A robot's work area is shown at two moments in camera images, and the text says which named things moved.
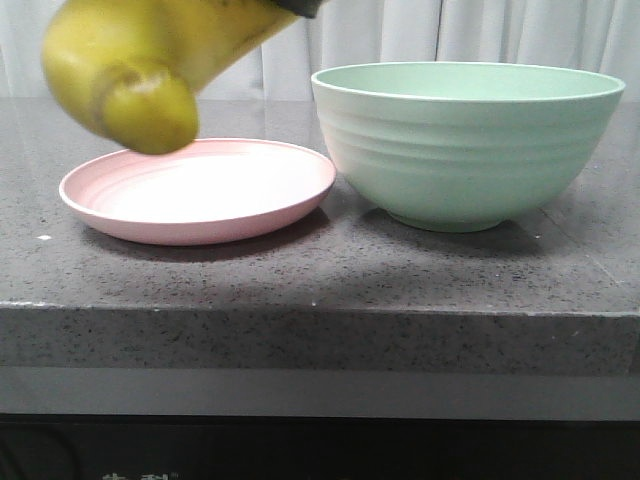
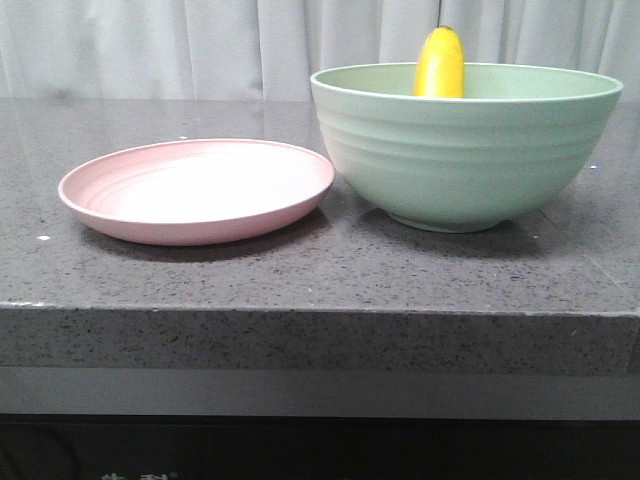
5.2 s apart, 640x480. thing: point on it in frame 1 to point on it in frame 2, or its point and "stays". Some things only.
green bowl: (465, 146) stays
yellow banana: (133, 70) to (440, 70)
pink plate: (209, 190) stays
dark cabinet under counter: (213, 447) stays
